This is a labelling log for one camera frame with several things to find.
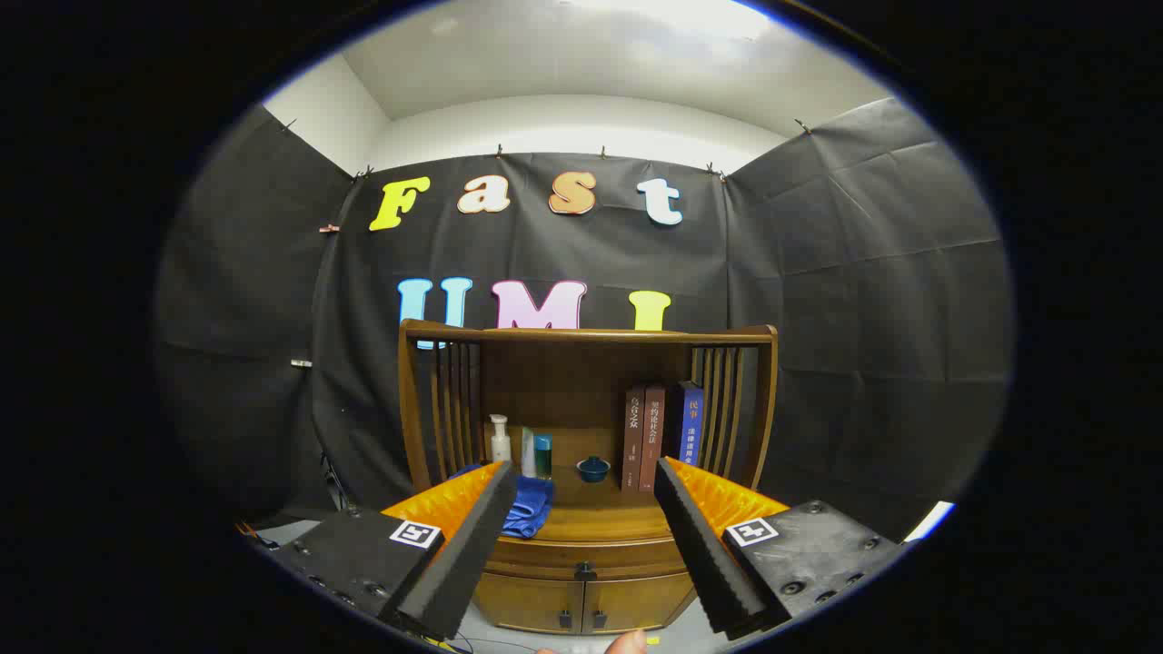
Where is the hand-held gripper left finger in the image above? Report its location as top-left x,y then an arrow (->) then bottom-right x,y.
273,461 -> 519,641

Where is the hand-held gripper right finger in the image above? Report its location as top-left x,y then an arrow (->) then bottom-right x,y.
654,457 -> 910,639

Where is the wooden drawer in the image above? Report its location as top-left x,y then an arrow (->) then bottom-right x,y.
486,534 -> 693,582

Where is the wooden cabinet door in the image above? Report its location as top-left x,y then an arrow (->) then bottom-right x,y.
583,572 -> 696,632
472,572 -> 584,634

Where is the wooden countertop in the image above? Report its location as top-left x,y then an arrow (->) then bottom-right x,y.
495,474 -> 678,544

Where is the wooden cabinet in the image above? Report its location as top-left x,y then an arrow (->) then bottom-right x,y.
397,318 -> 780,635

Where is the blue folded towel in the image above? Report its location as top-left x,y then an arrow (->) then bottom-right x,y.
450,463 -> 555,540

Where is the reddish brown book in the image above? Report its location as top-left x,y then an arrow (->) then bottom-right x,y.
639,384 -> 667,494

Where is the blue book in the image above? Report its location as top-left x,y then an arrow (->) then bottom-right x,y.
666,381 -> 705,466

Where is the dark brown book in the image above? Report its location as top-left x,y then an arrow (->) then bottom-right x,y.
622,386 -> 648,492

